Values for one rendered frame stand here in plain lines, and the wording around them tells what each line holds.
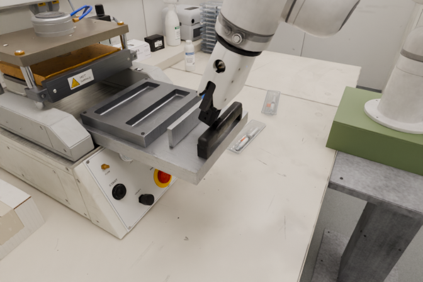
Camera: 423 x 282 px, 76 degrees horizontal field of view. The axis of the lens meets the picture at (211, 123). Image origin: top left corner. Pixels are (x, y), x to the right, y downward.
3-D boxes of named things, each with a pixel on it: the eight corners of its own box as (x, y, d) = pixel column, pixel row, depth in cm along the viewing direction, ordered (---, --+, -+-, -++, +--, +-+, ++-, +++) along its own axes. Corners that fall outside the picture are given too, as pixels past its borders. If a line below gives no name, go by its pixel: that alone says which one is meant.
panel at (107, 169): (127, 232, 58) (82, 162, 52) (199, 153, 80) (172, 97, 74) (133, 233, 57) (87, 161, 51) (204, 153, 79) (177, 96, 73)
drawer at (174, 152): (77, 138, 57) (67, 106, 53) (146, 95, 73) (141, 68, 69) (197, 189, 45) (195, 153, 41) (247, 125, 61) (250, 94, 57)
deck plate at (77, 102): (-49, 109, 69) (-51, 106, 68) (68, 65, 94) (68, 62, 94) (71, 169, 51) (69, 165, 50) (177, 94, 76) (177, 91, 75)
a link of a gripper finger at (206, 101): (201, 109, 41) (207, 114, 46) (228, 65, 41) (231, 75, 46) (194, 104, 41) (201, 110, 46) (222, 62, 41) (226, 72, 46)
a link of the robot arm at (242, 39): (262, 43, 34) (252, 63, 36) (282, 28, 40) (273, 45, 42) (208, 12, 36) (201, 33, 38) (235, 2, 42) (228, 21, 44)
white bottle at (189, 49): (183, 68, 137) (181, 39, 129) (192, 67, 139) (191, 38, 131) (187, 72, 133) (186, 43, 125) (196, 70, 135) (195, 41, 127)
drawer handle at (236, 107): (197, 156, 46) (196, 138, 44) (233, 116, 57) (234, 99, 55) (207, 160, 46) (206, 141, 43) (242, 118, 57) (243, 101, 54)
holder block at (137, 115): (82, 123, 55) (78, 112, 53) (146, 86, 70) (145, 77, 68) (145, 148, 48) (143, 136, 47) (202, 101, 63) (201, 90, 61)
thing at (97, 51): (4, 78, 62) (-15, 36, 56) (84, 51, 78) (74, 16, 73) (51, 95, 55) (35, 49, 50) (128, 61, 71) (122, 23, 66)
